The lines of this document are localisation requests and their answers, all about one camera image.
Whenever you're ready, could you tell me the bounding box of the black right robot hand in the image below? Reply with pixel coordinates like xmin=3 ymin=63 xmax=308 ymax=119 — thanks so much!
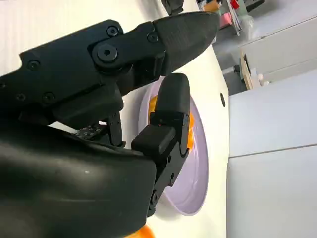
xmin=0 ymin=11 xmax=220 ymax=238

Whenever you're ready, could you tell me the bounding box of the black workshop device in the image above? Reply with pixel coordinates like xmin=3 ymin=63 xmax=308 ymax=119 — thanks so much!
xmin=244 ymin=0 xmax=266 ymax=12

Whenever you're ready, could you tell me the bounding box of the orange and white bread roll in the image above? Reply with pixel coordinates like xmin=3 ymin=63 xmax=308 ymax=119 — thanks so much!
xmin=133 ymin=218 xmax=156 ymax=238
xmin=150 ymin=96 xmax=196 ymax=151

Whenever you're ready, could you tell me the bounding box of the grey partition panel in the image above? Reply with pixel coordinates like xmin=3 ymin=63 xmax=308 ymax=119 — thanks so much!
xmin=227 ymin=145 xmax=317 ymax=238
xmin=229 ymin=71 xmax=317 ymax=158

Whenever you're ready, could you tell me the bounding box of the lilac plate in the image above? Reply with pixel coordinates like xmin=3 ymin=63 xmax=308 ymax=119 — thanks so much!
xmin=137 ymin=80 xmax=209 ymax=217

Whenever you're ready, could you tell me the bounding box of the wooden board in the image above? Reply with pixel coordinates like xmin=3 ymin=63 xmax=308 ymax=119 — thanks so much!
xmin=239 ymin=48 xmax=255 ymax=90

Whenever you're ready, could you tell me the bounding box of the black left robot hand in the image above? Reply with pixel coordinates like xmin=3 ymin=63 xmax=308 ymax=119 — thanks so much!
xmin=162 ymin=0 xmax=186 ymax=16

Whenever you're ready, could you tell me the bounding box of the white cabinet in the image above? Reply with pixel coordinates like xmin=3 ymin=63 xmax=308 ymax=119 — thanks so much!
xmin=237 ymin=14 xmax=317 ymax=82

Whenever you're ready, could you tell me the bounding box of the pink box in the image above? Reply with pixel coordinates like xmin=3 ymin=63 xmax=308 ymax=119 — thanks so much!
xmin=219 ymin=13 xmax=233 ymax=26

